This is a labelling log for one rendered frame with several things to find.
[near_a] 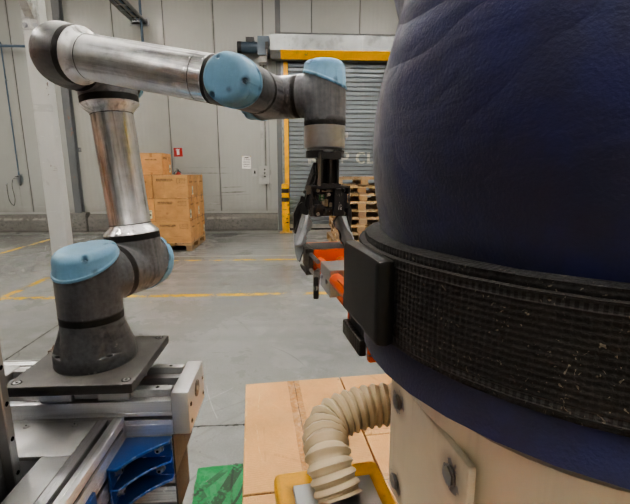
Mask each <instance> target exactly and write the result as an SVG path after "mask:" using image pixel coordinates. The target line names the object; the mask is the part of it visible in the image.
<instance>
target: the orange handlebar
mask: <svg viewBox="0 0 630 504"><path fill-rule="evenodd" d="M318 259H319V260H320V263H319V264H317V263H316V262H315V261H314V265H315V267H316V268H319V269H320V272H321V262H322V261H326V260H325V259H324V258H322V257H318ZM329 281H330V284H331V285H332V286H333V287H334V289H335V290H336V291H337V292H338V293H339V294H340V295H341V296H337V299H338V300H339V301H340V303H341V304H342V305H343V293H344V277H343V276H342V275H340V274H338V273H337V274H333V275H332V276H331V277H330V279H329Z"/></svg>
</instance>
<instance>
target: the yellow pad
mask: <svg viewBox="0 0 630 504"><path fill-rule="evenodd" d="M352 466H353V467H355V468H356V472H355V477H357V478H359V480H360V483H359V485H358V487H359V488H360V489H362V491H361V492H359V493H357V494H355V495H352V496H350V497H347V498H345V499H342V500H339V501H336V502H333V503H330V504H396V503H395V501H394V499H393V497H392V495H391V493H390V491H389V489H388V487H387V485H386V483H385V481H384V479H383V477H382V474H381V472H380V470H379V468H378V466H377V464H376V463H375V462H374V461H367V462H361V463H354V464H352ZM311 481H312V478H311V476H309V475H308V474H307V470H305V471H298V472H292V473H285V474H279V475H277V476H276V477H275V480H274V492H275V500H276V504H318V500H317V499H314V496H313V495H314V492H315V489H314V488H312V487H311V485H310V483H311Z"/></svg>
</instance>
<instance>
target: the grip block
mask: <svg viewBox="0 0 630 504"><path fill-rule="evenodd" d="M343 333H344V335H345V336H346V338H347V339H348V340H349V342H350V343H351V345H352V346H353V348H354V349H355V351H356V352H357V354H358V355H359V356H365V355H366V348H367V346H366V343H365V340H364V330H363V329H362V328H361V327H360V326H359V324H358V323H357V322H356V321H355V320H354V318H353V317H352V316H351V315H350V313H349V312H348V319H343ZM367 360H368V362H370V363H372V362H376V361H375V360H374V359H373V358H372V356H371V354H370V352H369V350H368V348H367Z"/></svg>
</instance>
